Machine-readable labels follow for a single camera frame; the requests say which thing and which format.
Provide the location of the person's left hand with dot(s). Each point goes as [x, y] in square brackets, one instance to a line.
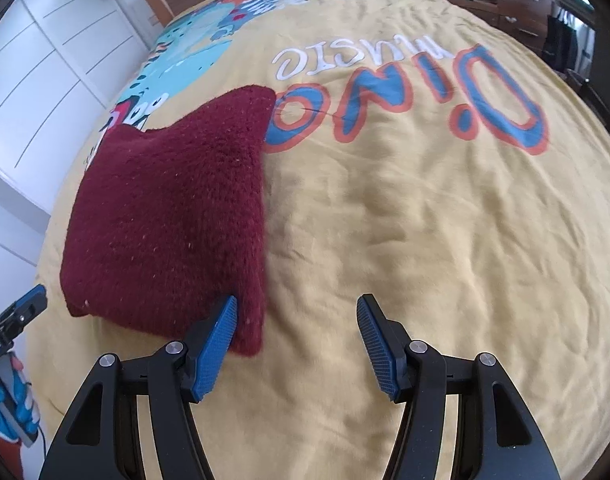
[10, 405]

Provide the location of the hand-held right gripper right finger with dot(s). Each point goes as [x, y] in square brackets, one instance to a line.
[377, 352]

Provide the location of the dark hanging clothes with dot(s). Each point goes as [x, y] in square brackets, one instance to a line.
[565, 42]

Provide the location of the yellow printed blanket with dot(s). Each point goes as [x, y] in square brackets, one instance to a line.
[410, 210]

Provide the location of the white wardrobe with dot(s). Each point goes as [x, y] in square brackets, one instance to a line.
[45, 60]

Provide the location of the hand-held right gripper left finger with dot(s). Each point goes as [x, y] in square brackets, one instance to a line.
[215, 350]

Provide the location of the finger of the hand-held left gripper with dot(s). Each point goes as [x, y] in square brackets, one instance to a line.
[31, 297]

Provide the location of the maroon knitted sweater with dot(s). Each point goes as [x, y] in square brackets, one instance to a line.
[170, 210]

